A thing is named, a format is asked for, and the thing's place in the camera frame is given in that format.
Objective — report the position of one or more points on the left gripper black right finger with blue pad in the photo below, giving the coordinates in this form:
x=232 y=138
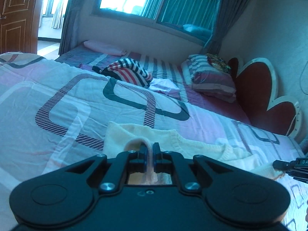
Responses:
x=189 y=175

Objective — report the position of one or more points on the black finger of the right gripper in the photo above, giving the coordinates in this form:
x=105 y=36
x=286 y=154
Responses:
x=297 y=169

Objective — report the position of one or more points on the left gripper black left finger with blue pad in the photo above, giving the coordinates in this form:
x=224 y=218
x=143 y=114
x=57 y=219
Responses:
x=111 y=174

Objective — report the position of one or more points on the cream knitted sweater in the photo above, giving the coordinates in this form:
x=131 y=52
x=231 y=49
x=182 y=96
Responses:
x=126 y=137

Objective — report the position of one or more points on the lilac folded cloth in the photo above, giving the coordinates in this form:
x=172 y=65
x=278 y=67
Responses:
x=166 y=87

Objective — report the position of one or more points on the striped bed sheet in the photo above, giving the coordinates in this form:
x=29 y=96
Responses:
x=84 y=58

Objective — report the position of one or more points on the pastel patterned bed quilt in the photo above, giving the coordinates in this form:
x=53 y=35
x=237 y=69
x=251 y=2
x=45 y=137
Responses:
x=54 y=115

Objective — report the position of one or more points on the striped purple pillow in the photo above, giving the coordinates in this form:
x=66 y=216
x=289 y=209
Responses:
x=202 y=77

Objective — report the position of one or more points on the red black striped garment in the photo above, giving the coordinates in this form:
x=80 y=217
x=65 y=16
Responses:
x=127 y=70

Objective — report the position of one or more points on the red heart-shaped headboard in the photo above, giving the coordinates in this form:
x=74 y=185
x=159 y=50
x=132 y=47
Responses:
x=257 y=88

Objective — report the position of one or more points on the gold patterned item on pillow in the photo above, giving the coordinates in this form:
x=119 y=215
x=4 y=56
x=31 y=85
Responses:
x=218 y=63

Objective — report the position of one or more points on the grey curtain by door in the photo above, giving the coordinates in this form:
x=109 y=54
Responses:
x=70 y=26

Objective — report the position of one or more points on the window with teal blinds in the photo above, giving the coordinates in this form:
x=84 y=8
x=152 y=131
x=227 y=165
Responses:
x=191 y=18

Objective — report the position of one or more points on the grey window curtain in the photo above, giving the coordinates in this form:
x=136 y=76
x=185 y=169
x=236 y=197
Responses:
x=227 y=13

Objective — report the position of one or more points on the brown wooden door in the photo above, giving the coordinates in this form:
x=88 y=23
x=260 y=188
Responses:
x=19 y=25

